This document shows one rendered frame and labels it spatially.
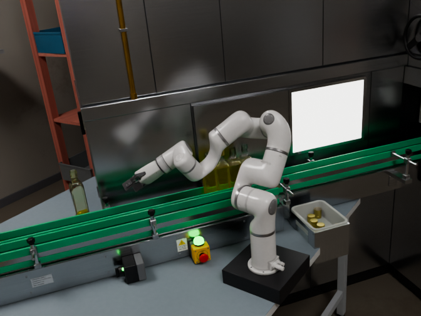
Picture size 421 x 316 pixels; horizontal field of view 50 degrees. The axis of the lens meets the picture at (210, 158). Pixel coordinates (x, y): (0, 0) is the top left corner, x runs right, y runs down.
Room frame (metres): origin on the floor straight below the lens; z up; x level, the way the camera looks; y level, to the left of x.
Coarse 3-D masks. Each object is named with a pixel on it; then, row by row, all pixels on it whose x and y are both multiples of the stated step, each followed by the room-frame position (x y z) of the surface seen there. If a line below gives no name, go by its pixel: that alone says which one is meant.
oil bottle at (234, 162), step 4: (228, 160) 1.83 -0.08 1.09; (232, 160) 1.82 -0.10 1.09; (236, 160) 1.82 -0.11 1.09; (232, 164) 1.81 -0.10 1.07; (236, 164) 1.82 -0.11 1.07; (240, 164) 1.82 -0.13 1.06; (232, 168) 1.81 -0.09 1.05; (236, 168) 1.82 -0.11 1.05; (232, 172) 1.81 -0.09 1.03; (236, 172) 1.81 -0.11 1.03; (232, 176) 1.81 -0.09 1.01; (236, 176) 1.81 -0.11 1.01; (232, 180) 1.81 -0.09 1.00; (232, 184) 1.81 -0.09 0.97
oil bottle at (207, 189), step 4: (212, 172) 1.78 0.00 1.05; (216, 172) 1.79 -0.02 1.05; (208, 176) 1.78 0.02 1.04; (212, 176) 1.78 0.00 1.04; (216, 176) 1.79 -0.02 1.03; (204, 180) 1.79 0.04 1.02; (208, 180) 1.78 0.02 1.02; (212, 180) 1.78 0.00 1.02; (216, 180) 1.79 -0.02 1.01; (204, 184) 1.80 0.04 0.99; (208, 184) 1.78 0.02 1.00; (212, 184) 1.78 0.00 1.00; (216, 184) 1.79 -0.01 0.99; (204, 188) 1.81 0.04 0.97; (208, 188) 1.78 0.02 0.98; (212, 188) 1.78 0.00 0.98; (216, 188) 1.79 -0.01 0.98; (204, 192) 1.81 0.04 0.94; (208, 192) 1.77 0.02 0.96
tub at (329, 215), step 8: (320, 200) 1.83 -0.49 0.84; (296, 208) 1.79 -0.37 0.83; (304, 208) 1.80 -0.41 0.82; (312, 208) 1.81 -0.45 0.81; (328, 208) 1.77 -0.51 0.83; (304, 216) 1.79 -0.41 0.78; (328, 216) 1.76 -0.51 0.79; (336, 216) 1.70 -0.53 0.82; (344, 216) 1.66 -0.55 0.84; (328, 224) 1.72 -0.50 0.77; (336, 224) 1.61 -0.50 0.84
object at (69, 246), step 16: (272, 192) 1.74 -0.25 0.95; (192, 208) 1.64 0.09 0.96; (208, 208) 1.66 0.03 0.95; (224, 208) 1.68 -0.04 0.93; (128, 224) 1.56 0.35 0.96; (144, 224) 1.58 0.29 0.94; (160, 224) 1.60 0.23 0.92; (176, 224) 1.62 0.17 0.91; (192, 224) 1.64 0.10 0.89; (64, 240) 1.49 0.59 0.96; (80, 240) 1.51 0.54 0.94; (96, 240) 1.53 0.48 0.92; (112, 240) 1.54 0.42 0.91; (128, 240) 1.56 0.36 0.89; (0, 256) 1.43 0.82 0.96; (16, 256) 1.44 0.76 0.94; (48, 256) 1.47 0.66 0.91; (64, 256) 1.49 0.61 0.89; (0, 272) 1.42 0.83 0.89
